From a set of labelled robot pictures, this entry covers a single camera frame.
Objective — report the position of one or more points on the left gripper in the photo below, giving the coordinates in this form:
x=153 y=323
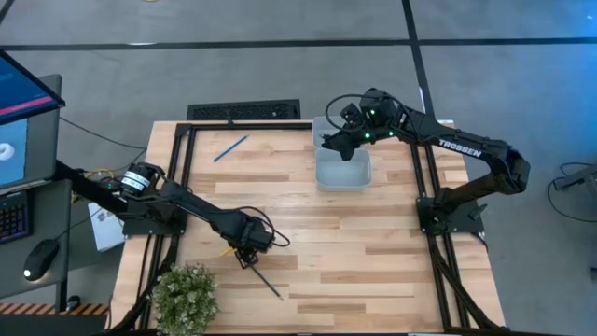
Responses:
x=247 y=235

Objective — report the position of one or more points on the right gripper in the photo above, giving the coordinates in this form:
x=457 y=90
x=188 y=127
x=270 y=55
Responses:
x=359 y=134

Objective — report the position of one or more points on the yellow pencil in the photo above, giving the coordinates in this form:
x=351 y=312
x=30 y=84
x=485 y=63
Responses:
x=226 y=253

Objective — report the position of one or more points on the black pen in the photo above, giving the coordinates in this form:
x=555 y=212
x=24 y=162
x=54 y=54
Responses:
x=268 y=284

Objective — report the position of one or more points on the blue pencil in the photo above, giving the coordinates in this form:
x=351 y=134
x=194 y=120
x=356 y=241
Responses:
x=231 y=149

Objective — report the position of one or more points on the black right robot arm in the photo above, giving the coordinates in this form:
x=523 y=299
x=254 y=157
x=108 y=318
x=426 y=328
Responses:
x=466 y=144

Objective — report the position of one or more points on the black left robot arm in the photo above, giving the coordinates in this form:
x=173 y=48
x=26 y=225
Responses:
x=196 y=205

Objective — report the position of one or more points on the white plastic bin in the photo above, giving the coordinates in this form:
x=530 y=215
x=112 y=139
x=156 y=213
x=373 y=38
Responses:
x=322 y=126
x=342 y=179

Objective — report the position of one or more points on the green potted plant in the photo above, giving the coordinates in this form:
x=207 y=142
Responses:
x=184 y=298

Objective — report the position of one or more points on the black power strip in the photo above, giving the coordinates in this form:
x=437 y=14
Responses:
x=242 y=110

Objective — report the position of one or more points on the white printed box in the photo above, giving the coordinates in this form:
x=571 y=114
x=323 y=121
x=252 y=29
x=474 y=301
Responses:
x=107 y=233

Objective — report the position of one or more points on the black computer mouse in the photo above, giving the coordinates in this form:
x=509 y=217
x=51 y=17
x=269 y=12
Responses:
x=41 y=259

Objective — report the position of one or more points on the grey desk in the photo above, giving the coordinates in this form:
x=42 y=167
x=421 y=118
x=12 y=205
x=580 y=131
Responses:
x=14 y=275

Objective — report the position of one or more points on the grey-framed computer monitor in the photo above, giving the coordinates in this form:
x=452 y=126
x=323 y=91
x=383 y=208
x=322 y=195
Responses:
x=39 y=149

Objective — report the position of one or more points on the black backlit keyboard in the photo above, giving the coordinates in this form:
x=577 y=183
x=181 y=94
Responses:
x=14 y=217

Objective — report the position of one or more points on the black floor stand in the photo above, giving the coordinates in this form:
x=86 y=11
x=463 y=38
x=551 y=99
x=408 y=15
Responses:
x=578 y=177

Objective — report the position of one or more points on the tilted blue-screen monitor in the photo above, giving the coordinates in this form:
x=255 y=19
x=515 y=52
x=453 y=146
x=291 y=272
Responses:
x=23 y=93

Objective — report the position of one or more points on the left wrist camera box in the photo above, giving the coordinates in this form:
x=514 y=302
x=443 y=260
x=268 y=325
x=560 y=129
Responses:
x=266 y=239

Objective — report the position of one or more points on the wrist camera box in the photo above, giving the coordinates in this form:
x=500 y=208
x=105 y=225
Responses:
x=351 y=116
x=266 y=239

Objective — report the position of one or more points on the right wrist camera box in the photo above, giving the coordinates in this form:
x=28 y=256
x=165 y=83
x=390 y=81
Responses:
x=351 y=116

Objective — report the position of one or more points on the black aluminium table frame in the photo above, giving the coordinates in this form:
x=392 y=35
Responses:
x=261 y=126

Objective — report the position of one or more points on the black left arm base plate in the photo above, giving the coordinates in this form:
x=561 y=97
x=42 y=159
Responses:
x=140 y=228

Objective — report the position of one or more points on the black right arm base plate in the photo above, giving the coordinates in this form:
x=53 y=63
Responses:
x=466 y=221

